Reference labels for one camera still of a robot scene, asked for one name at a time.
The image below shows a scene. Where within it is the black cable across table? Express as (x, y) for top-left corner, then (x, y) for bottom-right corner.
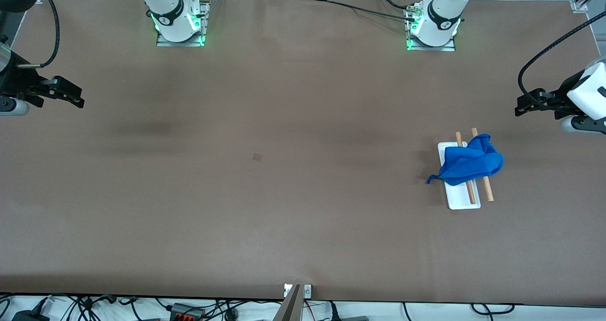
(305, 0), (419, 22)

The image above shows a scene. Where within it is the black looped floor cable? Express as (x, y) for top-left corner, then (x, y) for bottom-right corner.
(471, 303), (515, 315)

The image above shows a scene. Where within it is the black box with orange buttons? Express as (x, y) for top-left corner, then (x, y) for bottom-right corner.
(169, 303), (207, 321)

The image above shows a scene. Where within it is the grey-brown camera mount bar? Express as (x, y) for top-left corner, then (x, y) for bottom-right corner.
(273, 284), (303, 321)

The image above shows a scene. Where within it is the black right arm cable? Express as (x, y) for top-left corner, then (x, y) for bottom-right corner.
(17, 0), (61, 70)

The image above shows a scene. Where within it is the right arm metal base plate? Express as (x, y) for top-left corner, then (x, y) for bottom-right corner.
(156, 1), (209, 47)

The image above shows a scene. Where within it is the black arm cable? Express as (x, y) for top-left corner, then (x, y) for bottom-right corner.
(17, 0), (61, 70)
(517, 11), (606, 111)

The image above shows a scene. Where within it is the white table edge bracket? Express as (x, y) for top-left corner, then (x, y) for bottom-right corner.
(284, 284), (312, 299)

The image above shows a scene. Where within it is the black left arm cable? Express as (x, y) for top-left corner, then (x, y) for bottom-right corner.
(517, 11), (606, 111)

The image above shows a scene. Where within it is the blue microfiber towel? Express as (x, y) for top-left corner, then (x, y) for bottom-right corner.
(426, 134), (504, 187)

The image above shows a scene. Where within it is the black power adapter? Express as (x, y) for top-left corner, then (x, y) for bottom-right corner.
(12, 311), (51, 321)

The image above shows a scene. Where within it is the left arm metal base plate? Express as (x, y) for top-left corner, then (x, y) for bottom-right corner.
(405, 8), (457, 52)

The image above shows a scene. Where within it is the white rack with wooden rods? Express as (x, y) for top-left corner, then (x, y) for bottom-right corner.
(437, 128), (495, 211)

